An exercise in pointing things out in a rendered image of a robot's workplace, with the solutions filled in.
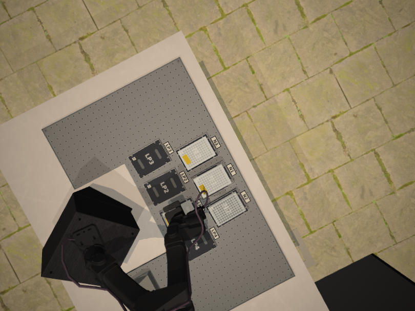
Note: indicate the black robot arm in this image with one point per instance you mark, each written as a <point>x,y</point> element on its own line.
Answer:
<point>105,269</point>

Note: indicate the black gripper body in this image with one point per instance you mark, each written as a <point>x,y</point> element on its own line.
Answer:
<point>174,209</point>

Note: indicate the light grey control panel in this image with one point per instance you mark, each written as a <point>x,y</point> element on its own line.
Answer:
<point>147,281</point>

